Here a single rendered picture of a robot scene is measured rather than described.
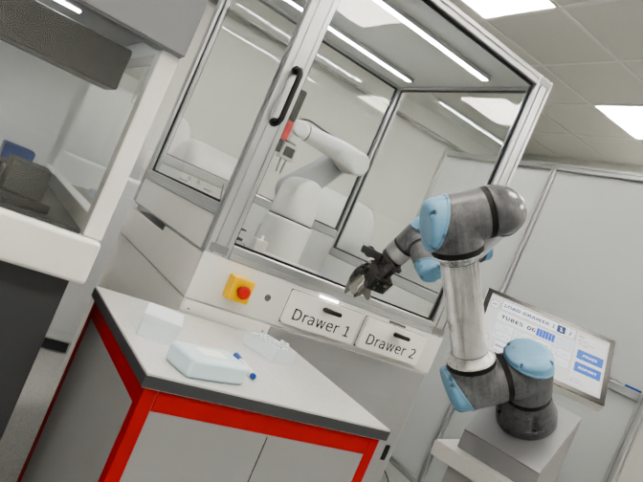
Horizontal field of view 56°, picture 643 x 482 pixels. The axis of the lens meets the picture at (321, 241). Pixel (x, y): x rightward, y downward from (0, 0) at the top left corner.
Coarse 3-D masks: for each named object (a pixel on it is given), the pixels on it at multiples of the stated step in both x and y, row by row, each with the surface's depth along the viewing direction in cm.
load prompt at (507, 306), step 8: (504, 304) 244; (512, 304) 244; (512, 312) 242; (520, 312) 242; (528, 312) 242; (528, 320) 240; (536, 320) 240; (544, 320) 240; (552, 320) 241; (552, 328) 238; (560, 328) 239; (568, 328) 239; (568, 336) 237
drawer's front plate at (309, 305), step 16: (288, 304) 192; (304, 304) 194; (320, 304) 197; (288, 320) 193; (304, 320) 196; (320, 320) 199; (336, 320) 202; (352, 320) 205; (336, 336) 203; (352, 336) 206
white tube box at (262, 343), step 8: (248, 336) 168; (256, 336) 166; (264, 336) 172; (248, 344) 167; (256, 344) 165; (264, 344) 163; (272, 344) 165; (256, 352) 164; (264, 352) 163; (272, 352) 161; (280, 352) 162; (288, 352) 164; (296, 352) 167; (272, 360) 160; (280, 360) 163; (288, 360) 165
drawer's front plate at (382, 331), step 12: (372, 324) 209; (384, 324) 212; (360, 336) 208; (384, 336) 213; (408, 336) 218; (420, 336) 221; (372, 348) 212; (384, 348) 214; (408, 348) 220; (420, 348) 223; (408, 360) 221
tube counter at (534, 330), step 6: (528, 324) 238; (528, 330) 237; (534, 330) 237; (540, 330) 237; (540, 336) 235; (546, 336) 236; (552, 336) 236; (558, 336) 236; (552, 342) 234; (558, 342) 234; (564, 342) 234; (570, 342) 235; (570, 348) 233
